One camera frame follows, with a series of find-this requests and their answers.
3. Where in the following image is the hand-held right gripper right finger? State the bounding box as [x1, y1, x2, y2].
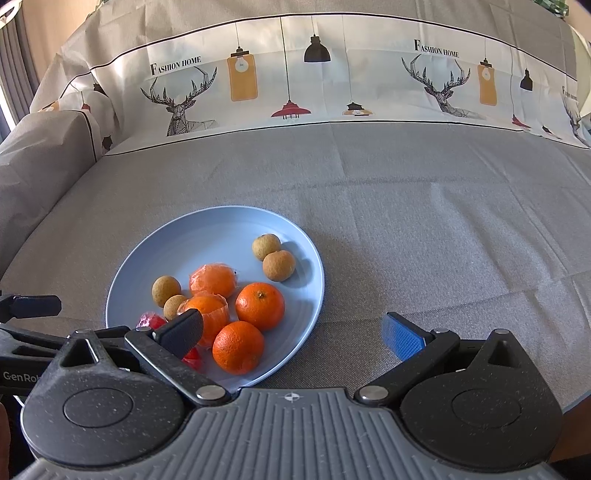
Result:
[355, 311, 532, 408]

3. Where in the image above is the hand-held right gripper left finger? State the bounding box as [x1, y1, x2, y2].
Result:
[58, 309, 232, 408]

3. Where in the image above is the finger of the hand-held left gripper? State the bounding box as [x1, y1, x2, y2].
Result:
[0, 294, 62, 325]

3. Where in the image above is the longan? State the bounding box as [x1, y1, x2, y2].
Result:
[252, 233, 282, 261]
[152, 275, 182, 308]
[163, 294, 189, 322]
[263, 250, 297, 281]

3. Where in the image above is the plastic-wrapped orange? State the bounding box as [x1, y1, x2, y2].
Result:
[177, 292, 230, 348]
[188, 263, 241, 299]

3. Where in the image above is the blue plate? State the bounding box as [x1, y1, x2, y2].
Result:
[105, 206, 325, 389]

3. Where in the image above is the grey printed sofa cover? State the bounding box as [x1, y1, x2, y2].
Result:
[0, 0, 591, 416]

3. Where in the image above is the grey curtain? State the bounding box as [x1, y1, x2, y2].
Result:
[0, 0, 43, 134]

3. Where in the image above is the green checked cloth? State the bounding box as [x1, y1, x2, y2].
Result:
[538, 0, 570, 19]

